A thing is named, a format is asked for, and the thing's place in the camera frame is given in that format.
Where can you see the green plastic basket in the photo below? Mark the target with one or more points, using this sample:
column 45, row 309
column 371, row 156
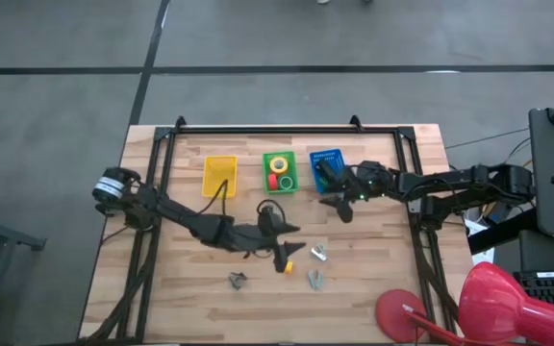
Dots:
column 267, row 161

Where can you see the red tape roll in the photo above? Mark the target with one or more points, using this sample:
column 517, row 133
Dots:
column 272, row 181

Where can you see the black stapler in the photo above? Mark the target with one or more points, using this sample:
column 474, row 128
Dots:
column 326, row 170

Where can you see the red desk lamp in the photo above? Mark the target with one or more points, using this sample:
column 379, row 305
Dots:
column 498, row 303

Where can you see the dark grey staple remover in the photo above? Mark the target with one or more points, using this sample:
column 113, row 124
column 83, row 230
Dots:
column 237, row 280

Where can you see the small yellow block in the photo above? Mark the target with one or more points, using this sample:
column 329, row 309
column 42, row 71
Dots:
column 289, row 267

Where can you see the large yellow tape roll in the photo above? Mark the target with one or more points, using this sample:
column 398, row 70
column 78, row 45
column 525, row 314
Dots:
column 274, row 165

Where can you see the yellow plastic basket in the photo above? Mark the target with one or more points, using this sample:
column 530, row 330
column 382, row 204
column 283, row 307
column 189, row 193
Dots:
column 219, row 173

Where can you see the blue plastic basket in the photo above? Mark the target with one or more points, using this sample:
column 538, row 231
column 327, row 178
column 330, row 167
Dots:
column 327, row 155

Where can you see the black aluminium table frame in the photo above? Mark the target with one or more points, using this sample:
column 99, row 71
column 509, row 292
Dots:
column 282, row 130

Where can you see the green tape roll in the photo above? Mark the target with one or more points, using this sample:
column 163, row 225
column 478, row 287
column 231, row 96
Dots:
column 282, row 185

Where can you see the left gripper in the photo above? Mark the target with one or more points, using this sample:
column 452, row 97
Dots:
column 258, row 238

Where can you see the black stand beam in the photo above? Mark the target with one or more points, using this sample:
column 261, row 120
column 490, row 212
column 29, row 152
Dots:
column 498, row 235

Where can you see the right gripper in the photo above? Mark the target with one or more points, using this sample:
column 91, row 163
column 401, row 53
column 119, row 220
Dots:
column 368, row 180

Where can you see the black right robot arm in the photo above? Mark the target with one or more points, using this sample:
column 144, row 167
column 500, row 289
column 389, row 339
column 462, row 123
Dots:
column 450, row 185

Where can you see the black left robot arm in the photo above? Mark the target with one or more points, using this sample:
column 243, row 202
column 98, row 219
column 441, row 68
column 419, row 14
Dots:
column 171, row 209

